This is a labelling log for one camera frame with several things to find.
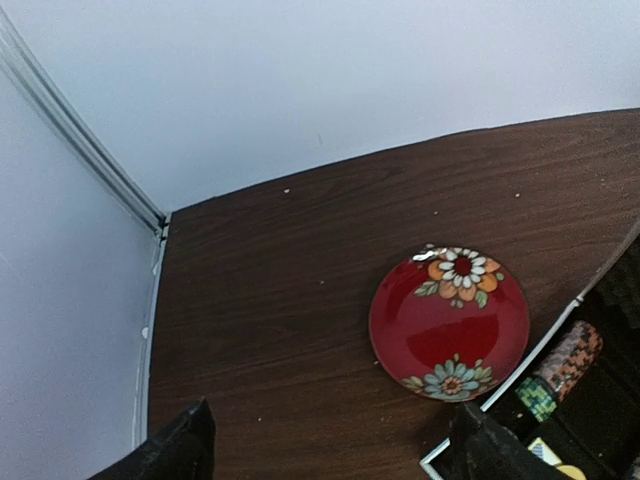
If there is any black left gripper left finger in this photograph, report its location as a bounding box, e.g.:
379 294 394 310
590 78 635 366
90 398 216 480

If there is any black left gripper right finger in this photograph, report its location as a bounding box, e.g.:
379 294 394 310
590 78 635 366
449 403 563 480

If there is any aluminium poker case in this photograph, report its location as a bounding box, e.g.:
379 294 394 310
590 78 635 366
420 241 639 479

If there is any blue card deck box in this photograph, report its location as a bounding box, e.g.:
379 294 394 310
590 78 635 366
528 437 563 467

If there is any green chip stack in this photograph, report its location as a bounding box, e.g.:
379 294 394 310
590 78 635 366
515 377 558 423

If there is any yellow big blind button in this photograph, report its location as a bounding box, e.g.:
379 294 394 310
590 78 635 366
556 464 587 480

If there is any orange black chip stack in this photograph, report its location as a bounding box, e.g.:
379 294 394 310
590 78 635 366
533 320 604 402

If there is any red floral plate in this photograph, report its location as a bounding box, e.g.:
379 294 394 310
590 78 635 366
368 244 530 403

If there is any left aluminium frame post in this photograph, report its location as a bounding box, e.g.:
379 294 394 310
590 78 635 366
1 11 169 239

